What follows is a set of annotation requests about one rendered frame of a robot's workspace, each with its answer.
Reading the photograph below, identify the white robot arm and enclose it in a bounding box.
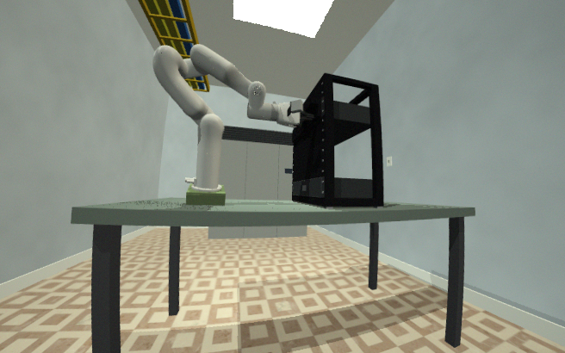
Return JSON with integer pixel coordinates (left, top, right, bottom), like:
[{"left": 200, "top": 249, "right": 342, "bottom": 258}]
[{"left": 152, "top": 44, "right": 278, "bottom": 192}]

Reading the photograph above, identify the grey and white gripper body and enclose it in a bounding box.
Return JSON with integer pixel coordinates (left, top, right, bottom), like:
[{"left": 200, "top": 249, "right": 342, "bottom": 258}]
[{"left": 277, "top": 103, "right": 300, "bottom": 127}]

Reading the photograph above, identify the black open-frame rack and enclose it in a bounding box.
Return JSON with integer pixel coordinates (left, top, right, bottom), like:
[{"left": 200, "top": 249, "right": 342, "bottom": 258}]
[{"left": 292, "top": 73, "right": 384, "bottom": 209}]

